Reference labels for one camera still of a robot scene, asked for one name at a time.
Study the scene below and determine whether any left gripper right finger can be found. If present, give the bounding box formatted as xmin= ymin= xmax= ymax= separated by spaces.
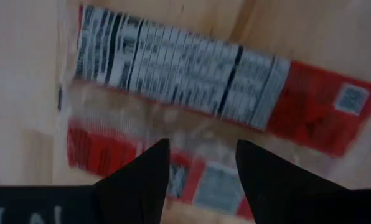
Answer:
xmin=236 ymin=139 xmax=348 ymax=224

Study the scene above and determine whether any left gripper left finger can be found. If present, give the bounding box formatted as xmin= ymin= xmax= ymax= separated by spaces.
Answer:
xmin=93 ymin=139 xmax=170 ymax=224

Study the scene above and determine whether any red Orville popcorn bag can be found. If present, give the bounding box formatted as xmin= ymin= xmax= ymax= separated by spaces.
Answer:
xmin=57 ymin=3 xmax=371 ymax=220

